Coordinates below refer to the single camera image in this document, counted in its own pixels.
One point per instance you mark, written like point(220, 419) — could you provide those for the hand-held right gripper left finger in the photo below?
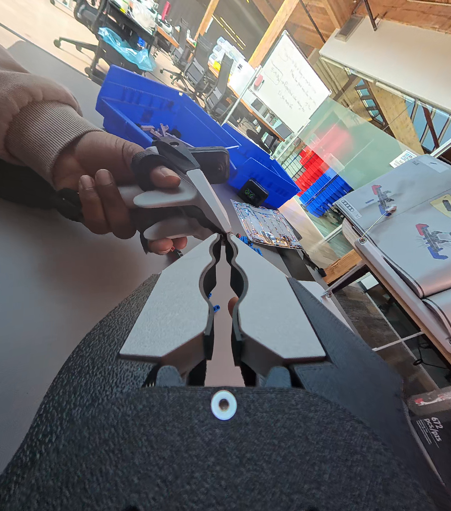
point(165, 319)

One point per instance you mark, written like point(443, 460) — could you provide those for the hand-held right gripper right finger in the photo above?
point(281, 319)

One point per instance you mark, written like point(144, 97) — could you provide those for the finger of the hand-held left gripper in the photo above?
point(209, 195)
point(211, 222)

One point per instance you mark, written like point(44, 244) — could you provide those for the person's left forearm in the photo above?
point(17, 99)

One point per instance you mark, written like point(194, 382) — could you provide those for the grey desk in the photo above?
point(49, 279)

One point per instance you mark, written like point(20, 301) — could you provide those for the person's right hand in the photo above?
point(232, 307)

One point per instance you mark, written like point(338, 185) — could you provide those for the person's left hand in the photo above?
point(101, 159)

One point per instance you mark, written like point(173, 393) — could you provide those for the black timer device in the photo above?
point(252, 193)

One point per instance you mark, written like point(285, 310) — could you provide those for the blue plastic parts bin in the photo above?
point(137, 99)
point(257, 167)

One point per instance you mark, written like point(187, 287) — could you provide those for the grey toy parts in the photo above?
point(157, 131)

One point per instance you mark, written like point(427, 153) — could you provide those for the black office chair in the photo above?
point(85, 16)
point(181, 52)
point(201, 64)
point(221, 88)

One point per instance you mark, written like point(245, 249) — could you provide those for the stack of red bins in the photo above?
point(313, 163)

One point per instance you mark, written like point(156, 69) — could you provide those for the stack of clear storage boxes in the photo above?
point(225, 50)

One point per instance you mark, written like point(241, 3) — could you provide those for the whiteboard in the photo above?
point(289, 80)

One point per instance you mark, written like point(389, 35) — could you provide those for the stack of blue bins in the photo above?
point(329, 195)

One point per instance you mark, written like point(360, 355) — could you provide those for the blue plastic bag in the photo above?
point(125, 50)

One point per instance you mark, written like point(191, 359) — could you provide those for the open instruction booklet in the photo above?
point(409, 223)

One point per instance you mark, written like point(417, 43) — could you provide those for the white paper sign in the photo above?
point(403, 159)

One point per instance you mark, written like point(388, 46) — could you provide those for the dark toy car set box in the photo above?
point(441, 431)

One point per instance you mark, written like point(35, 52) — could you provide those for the dark cloth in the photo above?
point(1, 175)

